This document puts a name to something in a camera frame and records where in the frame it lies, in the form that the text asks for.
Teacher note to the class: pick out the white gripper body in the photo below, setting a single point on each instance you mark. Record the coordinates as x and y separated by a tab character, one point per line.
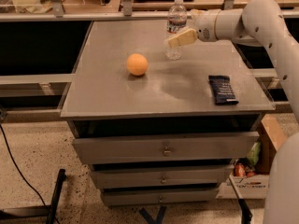
205	27

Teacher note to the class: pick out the clear plastic water bottle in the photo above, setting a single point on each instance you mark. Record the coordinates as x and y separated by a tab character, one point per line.
176	20

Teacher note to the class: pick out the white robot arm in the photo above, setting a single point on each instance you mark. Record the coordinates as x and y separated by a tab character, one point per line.
261	23

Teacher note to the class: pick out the dark blue snack packet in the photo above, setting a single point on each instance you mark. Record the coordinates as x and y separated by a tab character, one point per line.
222	90

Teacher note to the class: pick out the orange ball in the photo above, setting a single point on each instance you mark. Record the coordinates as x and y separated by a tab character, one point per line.
137	64

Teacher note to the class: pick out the grey drawer cabinet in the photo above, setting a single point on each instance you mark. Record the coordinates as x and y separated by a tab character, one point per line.
172	97

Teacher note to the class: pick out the top grey drawer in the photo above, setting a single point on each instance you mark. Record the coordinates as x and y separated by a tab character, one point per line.
177	147

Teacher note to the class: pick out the grey drawer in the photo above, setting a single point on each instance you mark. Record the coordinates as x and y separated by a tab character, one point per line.
158	196
161	177
177	147

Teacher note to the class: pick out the green snack bag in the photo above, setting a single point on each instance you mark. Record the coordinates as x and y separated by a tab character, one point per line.
253	155

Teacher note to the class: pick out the middle grey drawer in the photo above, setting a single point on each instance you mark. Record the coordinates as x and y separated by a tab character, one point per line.
161	177

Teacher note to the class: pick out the red snack packets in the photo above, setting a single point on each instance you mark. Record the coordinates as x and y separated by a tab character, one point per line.
243	170

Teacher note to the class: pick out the bottom grey drawer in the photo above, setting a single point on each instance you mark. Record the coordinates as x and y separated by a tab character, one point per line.
158	196

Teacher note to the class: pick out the cardboard box with snacks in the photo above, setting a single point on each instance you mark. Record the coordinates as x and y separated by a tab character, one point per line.
272	138

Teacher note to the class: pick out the black stand leg right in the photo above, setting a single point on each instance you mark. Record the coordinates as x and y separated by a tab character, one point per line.
246	215

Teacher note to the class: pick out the black metal stand leg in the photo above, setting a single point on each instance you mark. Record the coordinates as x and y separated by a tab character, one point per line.
47	211

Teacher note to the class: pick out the metal railing frame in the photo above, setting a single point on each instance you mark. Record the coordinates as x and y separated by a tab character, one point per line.
92	11

